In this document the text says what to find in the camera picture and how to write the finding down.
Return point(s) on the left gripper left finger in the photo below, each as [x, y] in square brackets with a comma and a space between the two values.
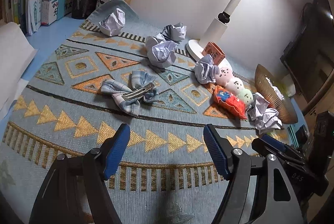
[98, 165]

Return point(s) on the lined paper ball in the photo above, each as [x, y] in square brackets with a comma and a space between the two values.
[276, 90]

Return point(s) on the patterned blue woven mat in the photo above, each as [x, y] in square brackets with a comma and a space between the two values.
[166, 174]

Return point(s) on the dark monitor screen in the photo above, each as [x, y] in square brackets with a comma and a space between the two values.
[309, 57]

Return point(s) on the white paper sheets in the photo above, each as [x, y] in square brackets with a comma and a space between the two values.
[16, 55]

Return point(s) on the three-ball dango plush toy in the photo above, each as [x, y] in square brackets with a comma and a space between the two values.
[235, 85]

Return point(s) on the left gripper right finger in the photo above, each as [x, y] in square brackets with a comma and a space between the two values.
[235, 167]

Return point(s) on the small orange card box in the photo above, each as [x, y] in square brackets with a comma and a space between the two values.
[215, 52]

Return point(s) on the blue plaid bow hair clip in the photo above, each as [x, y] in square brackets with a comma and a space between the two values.
[143, 89]

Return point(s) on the red orange plush pouch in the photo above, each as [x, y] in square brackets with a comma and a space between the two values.
[229, 102]

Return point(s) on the golden wicker basket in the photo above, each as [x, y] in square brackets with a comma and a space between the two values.
[285, 109]

